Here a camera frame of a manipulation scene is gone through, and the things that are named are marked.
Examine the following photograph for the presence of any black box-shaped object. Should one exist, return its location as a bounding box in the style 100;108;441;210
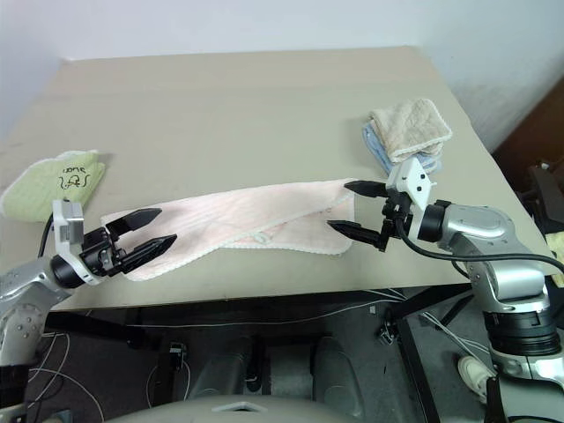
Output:
526;160;564;231

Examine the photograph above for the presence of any black metal table frame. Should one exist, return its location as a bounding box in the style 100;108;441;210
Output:
43;284;475;423

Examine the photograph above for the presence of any folded light blue towel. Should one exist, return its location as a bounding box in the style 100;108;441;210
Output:
361;122;444;175

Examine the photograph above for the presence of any folded beige towel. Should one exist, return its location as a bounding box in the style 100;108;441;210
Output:
368;97;454;163

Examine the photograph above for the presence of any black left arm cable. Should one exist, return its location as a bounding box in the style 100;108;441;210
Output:
37;218;57;261

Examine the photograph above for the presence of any light grey rounded housing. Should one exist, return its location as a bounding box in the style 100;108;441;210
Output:
104;390;374;423

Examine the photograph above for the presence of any white shoe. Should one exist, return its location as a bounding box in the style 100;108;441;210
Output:
456;354;498;404

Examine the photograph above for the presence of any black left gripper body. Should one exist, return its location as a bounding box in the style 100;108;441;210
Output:
79;224;134;278

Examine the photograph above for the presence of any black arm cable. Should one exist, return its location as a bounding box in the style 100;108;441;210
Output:
37;218;57;261
394;215;564;268

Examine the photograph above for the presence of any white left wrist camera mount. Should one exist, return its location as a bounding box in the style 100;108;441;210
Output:
51;199;101;286

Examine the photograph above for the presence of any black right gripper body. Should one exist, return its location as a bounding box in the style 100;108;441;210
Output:
376;191;416;253

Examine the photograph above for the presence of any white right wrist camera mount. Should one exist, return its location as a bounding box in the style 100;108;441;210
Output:
386;158;437;237

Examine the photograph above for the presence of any pink terry towel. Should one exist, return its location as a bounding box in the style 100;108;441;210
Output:
100;175;357;283

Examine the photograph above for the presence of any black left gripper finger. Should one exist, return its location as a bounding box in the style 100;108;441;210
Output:
106;206;164;237
120;234;179;277

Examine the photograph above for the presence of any green towel with black writing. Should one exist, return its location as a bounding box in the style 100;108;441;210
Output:
0;149;109;224

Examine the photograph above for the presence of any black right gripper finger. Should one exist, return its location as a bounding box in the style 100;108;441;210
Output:
344;179;390;198
327;219;384;244

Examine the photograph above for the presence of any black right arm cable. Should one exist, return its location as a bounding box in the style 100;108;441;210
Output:
394;215;564;268

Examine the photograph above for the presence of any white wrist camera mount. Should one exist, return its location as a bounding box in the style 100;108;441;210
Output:
386;158;437;237
51;199;101;286

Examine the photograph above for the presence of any thin white cable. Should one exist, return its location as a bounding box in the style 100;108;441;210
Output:
26;332;109;423
87;288;409;330
420;310;497;360

